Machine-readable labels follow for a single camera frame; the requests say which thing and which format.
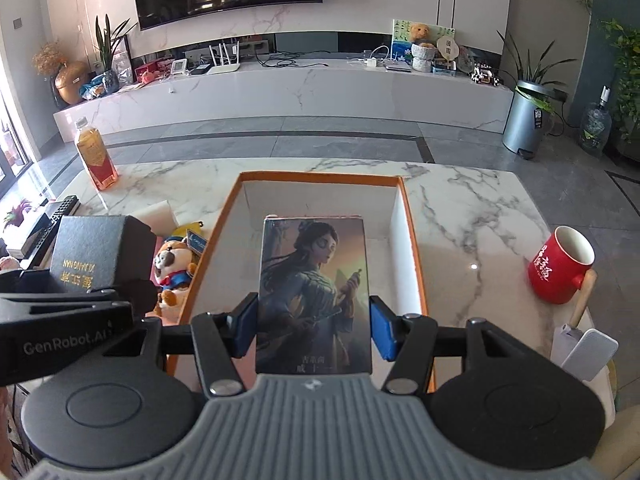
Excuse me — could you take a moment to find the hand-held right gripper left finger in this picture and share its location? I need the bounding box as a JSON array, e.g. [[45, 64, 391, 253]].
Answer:
[[102, 292, 258, 398]]

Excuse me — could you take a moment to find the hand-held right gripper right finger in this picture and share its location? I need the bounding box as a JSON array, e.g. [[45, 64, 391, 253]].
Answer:
[[370, 296, 538, 396]]

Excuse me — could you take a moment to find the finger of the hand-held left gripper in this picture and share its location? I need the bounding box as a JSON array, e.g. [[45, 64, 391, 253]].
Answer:
[[0, 280, 157, 325]]

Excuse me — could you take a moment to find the black box with gold print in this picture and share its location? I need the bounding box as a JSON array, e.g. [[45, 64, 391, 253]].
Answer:
[[49, 215, 157, 295]]

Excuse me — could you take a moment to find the illustrated figure print box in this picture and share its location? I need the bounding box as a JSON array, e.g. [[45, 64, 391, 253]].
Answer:
[[255, 214, 374, 376]]

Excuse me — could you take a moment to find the plush dog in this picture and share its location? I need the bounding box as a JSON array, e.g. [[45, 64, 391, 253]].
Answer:
[[152, 227, 208, 318]]

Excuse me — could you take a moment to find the orange cardboard box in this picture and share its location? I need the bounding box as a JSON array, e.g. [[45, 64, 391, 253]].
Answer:
[[167, 170, 437, 392]]

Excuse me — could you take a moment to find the black remote control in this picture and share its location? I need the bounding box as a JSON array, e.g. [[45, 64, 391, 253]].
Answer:
[[44, 195, 81, 226]]

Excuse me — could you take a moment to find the yellow round object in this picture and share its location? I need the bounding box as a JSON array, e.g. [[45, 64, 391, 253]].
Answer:
[[171, 220, 204, 242]]

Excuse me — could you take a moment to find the white cardboard box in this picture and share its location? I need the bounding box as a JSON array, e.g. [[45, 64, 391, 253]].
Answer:
[[142, 199, 180, 239]]

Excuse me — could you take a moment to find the orange drink bottle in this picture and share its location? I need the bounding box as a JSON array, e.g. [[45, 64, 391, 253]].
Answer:
[[74, 116, 119, 192]]

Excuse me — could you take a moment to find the red mug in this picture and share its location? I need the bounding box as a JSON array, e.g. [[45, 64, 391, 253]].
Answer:
[[527, 225, 597, 306]]

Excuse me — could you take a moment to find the small white box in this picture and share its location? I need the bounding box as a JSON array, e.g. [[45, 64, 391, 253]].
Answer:
[[550, 324, 581, 367]]

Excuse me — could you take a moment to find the white power bank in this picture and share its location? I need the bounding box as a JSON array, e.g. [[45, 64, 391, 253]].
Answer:
[[559, 329, 619, 382]]

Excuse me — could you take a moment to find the golden vase with dried flowers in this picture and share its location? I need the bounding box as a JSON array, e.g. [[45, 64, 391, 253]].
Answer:
[[32, 41, 92, 107]]

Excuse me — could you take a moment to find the white marble tv console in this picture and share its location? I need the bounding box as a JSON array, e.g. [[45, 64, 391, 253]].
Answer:
[[52, 56, 516, 135]]

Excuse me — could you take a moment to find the tall plant in blue pot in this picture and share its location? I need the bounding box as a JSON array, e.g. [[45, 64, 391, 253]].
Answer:
[[94, 14, 139, 96]]

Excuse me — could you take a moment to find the grey pedal trash can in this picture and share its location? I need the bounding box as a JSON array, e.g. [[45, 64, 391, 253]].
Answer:
[[501, 80, 557, 160]]

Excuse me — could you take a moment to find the white router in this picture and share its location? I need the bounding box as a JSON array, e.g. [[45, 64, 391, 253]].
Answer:
[[207, 42, 244, 76]]

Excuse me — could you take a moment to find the black and white toy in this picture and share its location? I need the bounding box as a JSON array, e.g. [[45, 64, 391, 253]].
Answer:
[[469, 63, 504, 87]]

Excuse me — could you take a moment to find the teddy bear in pot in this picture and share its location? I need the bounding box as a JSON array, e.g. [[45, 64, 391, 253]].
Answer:
[[412, 42, 436, 72]]

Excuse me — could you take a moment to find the green landscape painting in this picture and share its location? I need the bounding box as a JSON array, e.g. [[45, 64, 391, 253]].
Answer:
[[391, 19, 455, 64]]

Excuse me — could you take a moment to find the round wooden sign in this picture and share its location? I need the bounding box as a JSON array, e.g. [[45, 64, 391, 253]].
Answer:
[[436, 34, 461, 59]]

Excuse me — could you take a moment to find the clear water jug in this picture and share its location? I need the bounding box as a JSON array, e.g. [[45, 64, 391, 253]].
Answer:
[[580, 85, 614, 152]]

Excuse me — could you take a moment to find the long-leaf green plant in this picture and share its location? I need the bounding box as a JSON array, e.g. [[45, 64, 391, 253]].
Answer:
[[496, 29, 567, 112]]

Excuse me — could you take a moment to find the leafy green bush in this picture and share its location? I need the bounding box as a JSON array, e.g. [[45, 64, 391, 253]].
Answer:
[[600, 19, 640, 147]]

